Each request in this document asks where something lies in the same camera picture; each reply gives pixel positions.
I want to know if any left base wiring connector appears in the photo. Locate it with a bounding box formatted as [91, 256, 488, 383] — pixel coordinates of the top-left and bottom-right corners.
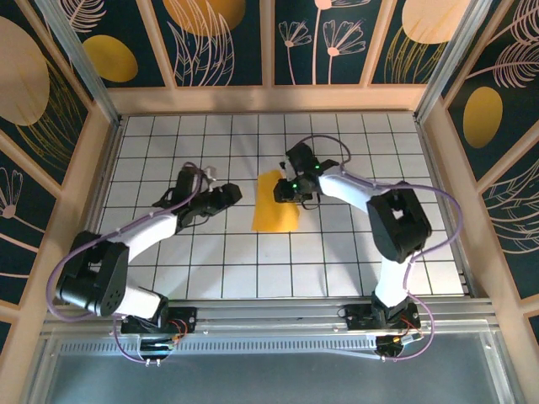
[138, 334, 180, 366]

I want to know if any slotted grey cable duct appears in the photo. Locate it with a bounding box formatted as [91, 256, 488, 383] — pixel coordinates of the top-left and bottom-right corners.
[56, 338, 380, 355]

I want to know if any orange paper sheet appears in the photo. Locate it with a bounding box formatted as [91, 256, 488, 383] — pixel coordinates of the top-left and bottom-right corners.
[250, 169, 302, 233]

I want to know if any grey metal sheet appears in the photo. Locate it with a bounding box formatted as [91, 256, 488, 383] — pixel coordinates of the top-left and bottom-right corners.
[24, 332, 517, 404]

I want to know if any aluminium corner post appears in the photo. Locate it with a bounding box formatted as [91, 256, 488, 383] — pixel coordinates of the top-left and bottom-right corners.
[414, 0, 494, 124]
[34, 0, 124, 127]

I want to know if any base wiring connector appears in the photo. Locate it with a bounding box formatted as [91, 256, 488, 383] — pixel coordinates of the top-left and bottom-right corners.
[374, 332, 424, 362]
[138, 334, 180, 366]

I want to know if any white flat cable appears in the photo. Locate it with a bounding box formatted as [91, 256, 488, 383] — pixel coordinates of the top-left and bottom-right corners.
[323, 347, 381, 361]

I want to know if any black right gripper cable loop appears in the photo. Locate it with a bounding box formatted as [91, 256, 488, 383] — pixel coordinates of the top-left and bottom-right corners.
[301, 191, 323, 211]

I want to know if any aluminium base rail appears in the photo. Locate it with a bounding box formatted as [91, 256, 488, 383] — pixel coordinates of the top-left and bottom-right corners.
[41, 297, 500, 338]

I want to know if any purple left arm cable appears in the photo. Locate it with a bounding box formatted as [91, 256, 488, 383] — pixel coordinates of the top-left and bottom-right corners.
[45, 161, 211, 365]

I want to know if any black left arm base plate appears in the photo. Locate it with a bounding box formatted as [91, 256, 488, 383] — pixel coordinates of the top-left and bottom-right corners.
[120, 306, 199, 337]

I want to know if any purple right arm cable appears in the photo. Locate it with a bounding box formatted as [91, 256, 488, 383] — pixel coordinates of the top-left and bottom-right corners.
[290, 134, 462, 363]

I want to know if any right base wiring connector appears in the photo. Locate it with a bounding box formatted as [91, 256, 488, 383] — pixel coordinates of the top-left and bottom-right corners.
[374, 332, 424, 362]

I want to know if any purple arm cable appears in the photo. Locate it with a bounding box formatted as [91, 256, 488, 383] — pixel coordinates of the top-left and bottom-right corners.
[45, 161, 211, 365]
[290, 134, 462, 363]

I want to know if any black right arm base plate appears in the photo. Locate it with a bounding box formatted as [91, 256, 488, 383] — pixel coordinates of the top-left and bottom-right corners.
[344, 303, 421, 332]

